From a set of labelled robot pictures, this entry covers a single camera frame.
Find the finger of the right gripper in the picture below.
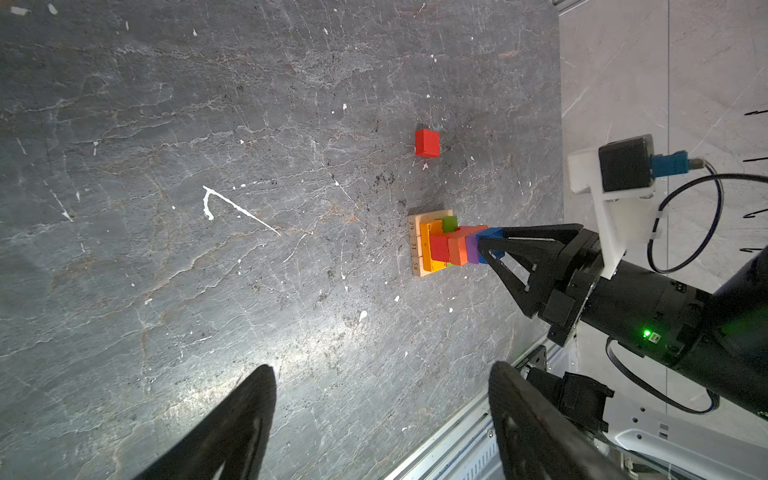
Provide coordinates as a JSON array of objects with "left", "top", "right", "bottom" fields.
[
  {"left": 478, "top": 238, "right": 565, "bottom": 318},
  {"left": 501, "top": 223, "right": 584, "bottom": 243}
]

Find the black wire hook rack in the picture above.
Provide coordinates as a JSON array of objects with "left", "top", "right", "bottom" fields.
[{"left": 739, "top": 107, "right": 768, "bottom": 253}]

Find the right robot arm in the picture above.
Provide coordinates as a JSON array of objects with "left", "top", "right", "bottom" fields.
[{"left": 478, "top": 224, "right": 767, "bottom": 479}]

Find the orange-yellow wood block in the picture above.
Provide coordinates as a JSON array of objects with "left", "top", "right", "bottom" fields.
[{"left": 420, "top": 219, "right": 446, "bottom": 273}]

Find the small purple block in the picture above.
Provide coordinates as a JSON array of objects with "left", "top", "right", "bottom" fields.
[{"left": 465, "top": 235, "right": 482, "bottom": 264}]

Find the green wood block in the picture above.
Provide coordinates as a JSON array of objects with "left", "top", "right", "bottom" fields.
[{"left": 440, "top": 215, "right": 459, "bottom": 234}]

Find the long natural wood block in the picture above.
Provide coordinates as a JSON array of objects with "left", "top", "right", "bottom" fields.
[{"left": 411, "top": 257, "right": 451, "bottom": 278}]

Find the aluminium front rail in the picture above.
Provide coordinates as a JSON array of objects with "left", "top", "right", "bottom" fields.
[{"left": 386, "top": 340, "right": 580, "bottom": 479}]

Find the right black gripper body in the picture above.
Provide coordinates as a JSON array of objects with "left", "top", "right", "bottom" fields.
[{"left": 538, "top": 229, "right": 603, "bottom": 346}]

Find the small blue cube block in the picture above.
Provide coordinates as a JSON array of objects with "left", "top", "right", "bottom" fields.
[{"left": 476, "top": 228, "right": 505, "bottom": 264}]

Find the small red cube block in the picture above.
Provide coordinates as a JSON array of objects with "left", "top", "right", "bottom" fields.
[{"left": 415, "top": 129, "right": 441, "bottom": 158}]

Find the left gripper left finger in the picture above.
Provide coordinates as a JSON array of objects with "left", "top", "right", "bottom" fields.
[{"left": 137, "top": 365, "right": 277, "bottom": 479}]

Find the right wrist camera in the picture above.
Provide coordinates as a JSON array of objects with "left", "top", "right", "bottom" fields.
[{"left": 567, "top": 134, "right": 705, "bottom": 279}]

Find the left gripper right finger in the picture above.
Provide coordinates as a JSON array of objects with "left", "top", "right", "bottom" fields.
[{"left": 488, "top": 361, "right": 627, "bottom": 479}]

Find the red rectangular wood block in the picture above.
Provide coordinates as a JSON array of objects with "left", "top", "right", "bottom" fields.
[{"left": 430, "top": 234, "right": 450, "bottom": 263}]

